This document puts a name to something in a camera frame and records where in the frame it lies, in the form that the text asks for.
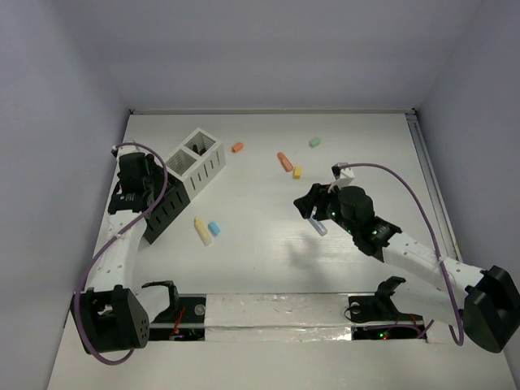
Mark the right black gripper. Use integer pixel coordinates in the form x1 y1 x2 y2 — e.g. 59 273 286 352
293 181 358 236

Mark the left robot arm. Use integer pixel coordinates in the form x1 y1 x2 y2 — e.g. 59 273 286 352
71 141 189 366

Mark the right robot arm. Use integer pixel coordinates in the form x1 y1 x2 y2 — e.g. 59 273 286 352
293 184 519 353

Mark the blue highlighter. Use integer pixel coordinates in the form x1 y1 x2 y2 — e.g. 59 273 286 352
308 218 328 236

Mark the black slotted organizer box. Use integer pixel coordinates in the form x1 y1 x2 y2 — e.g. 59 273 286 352
144 174 190 245

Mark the yellow highlighter cap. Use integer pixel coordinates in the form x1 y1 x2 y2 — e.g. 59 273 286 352
292 166 302 180

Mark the orange highlighter cap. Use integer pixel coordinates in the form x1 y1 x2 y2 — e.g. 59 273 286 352
277 152 293 172

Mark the green highlighter cap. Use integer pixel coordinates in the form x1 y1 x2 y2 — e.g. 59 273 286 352
309 137 322 148

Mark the white slotted organizer box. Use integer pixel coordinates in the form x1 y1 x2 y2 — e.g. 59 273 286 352
165 128 226 201

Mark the yellow highlighter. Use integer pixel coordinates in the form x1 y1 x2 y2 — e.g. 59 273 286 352
194 218 212 246

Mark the blue highlighter cap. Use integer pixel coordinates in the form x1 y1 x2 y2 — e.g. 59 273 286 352
208 221 221 236

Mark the small orange marker cap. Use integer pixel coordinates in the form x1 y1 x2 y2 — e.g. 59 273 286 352
231 142 244 153

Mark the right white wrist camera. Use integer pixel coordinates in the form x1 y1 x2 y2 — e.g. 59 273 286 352
328 162 355 193

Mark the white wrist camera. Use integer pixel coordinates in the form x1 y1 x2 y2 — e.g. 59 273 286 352
111 145 140 158
328 162 355 193

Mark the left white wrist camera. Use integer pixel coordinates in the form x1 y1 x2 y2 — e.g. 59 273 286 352
111 145 140 158

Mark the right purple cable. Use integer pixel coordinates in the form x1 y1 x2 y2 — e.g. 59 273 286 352
340 162 465 347

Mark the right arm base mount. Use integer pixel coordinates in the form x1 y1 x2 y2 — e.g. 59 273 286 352
344 276 426 341

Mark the aluminium side rail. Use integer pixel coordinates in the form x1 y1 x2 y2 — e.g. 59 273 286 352
405 110 463 262

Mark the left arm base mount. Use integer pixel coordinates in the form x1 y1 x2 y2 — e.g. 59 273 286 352
149 294 206 341

